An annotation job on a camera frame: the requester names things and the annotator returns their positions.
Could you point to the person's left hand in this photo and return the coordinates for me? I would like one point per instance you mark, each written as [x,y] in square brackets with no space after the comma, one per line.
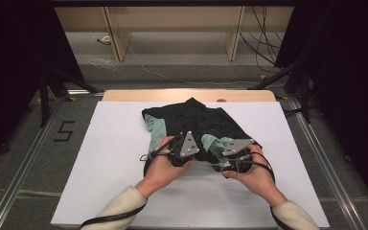
[161,172]

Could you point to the black metal stand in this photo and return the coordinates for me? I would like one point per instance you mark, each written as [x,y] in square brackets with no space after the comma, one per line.
[44,96]
[306,96]

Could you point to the black curtain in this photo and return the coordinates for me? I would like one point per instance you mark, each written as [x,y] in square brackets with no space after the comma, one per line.
[16,64]
[348,80]

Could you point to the person's right hand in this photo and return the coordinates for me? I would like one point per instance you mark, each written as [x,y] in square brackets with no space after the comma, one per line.
[258,180]

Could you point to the black and green garment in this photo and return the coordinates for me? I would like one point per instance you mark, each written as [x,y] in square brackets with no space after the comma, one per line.
[198,119]

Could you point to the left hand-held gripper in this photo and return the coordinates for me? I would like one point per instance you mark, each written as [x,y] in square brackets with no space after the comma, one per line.
[189,145]

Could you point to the metal floor rail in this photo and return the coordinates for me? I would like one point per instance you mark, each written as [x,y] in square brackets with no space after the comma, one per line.
[329,166]
[22,179]

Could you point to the wooden shelf unit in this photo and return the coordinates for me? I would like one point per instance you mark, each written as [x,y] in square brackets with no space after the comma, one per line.
[172,19]

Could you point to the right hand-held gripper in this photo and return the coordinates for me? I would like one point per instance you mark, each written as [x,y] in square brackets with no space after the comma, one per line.
[236,147]

